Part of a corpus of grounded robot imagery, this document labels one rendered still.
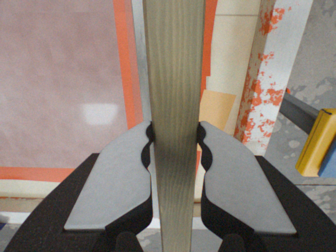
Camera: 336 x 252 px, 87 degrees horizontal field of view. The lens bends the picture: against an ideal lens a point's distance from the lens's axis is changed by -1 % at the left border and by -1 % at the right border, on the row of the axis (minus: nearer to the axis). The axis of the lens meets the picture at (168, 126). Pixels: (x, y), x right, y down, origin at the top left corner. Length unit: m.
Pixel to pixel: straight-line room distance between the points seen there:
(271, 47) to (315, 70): 1.31
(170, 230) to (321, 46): 1.44
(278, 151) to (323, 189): 0.71
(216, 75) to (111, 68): 0.14
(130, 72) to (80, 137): 0.14
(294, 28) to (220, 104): 0.12
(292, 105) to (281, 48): 0.29
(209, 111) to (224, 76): 0.05
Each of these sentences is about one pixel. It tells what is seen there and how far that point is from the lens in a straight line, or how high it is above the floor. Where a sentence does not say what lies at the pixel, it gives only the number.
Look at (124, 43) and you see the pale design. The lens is 0.26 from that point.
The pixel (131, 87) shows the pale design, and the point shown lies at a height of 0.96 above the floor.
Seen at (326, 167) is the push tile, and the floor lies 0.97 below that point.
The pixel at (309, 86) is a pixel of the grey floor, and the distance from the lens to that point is 1.56.
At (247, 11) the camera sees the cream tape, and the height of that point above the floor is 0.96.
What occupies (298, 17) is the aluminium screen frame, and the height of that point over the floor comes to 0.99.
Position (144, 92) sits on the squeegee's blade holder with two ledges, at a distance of 0.17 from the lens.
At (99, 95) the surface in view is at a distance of 0.28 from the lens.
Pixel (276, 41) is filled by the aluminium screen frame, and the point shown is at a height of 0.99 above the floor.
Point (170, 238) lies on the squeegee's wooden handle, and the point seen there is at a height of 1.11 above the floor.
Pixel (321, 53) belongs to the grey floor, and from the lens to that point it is 1.53.
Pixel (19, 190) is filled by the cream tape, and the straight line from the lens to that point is 0.49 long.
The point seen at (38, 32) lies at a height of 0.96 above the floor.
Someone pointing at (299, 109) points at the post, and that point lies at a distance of 0.50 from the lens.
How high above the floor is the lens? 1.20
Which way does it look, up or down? 61 degrees down
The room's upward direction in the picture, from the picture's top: 177 degrees counter-clockwise
